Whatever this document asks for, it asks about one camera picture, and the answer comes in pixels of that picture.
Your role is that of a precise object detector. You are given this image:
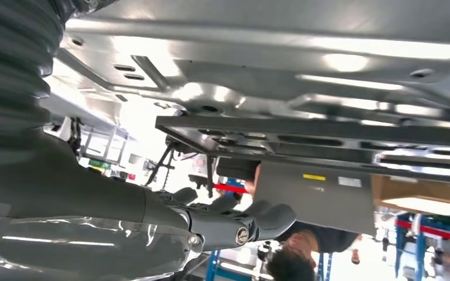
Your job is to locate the stainless steel workbench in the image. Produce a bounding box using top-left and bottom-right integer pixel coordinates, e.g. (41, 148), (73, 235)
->
(40, 83), (160, 136)

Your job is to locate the red barrier belt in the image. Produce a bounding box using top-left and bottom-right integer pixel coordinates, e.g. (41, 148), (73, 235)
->
(213, 183), (249, 194)

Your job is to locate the person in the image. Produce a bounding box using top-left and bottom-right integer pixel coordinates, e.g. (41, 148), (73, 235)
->
(244, 165), (363, 281)

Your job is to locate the grey flat panel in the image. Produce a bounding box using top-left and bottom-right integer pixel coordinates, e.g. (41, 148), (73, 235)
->
(254, 160), (377, 236)

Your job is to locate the stamped sheet metal panel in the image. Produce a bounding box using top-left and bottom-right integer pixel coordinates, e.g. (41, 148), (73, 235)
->
(40, 0), (450, 129)

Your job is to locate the brown cardboard box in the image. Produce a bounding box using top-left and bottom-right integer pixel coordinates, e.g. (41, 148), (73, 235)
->
(371, 174), (450, 220)

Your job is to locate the blue rack with red beam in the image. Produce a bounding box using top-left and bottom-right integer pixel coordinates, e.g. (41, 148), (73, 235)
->
(394, 212), (450, 281)

